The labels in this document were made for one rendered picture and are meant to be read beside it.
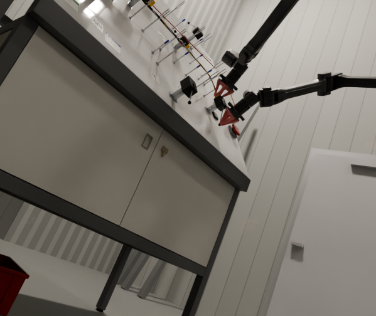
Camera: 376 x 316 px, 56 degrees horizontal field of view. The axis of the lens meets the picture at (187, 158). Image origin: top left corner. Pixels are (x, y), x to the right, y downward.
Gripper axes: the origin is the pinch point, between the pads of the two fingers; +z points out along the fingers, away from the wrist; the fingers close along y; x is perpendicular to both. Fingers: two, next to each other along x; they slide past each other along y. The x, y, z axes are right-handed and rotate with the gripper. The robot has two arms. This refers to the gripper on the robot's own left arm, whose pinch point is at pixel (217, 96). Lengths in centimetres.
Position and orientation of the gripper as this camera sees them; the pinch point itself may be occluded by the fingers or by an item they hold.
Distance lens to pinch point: 174.2
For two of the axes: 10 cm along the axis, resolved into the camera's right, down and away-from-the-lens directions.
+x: 5.5, 5.7, -6.1
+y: -5.5, -3.0, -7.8
